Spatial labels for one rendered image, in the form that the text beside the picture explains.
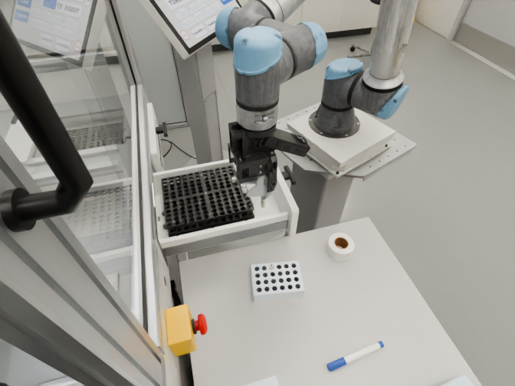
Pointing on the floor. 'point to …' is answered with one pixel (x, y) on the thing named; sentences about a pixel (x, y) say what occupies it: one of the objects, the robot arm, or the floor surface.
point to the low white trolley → (316, 317)
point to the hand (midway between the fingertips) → (265, 192)
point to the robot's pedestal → (318, 199)
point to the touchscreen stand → (202, 106)
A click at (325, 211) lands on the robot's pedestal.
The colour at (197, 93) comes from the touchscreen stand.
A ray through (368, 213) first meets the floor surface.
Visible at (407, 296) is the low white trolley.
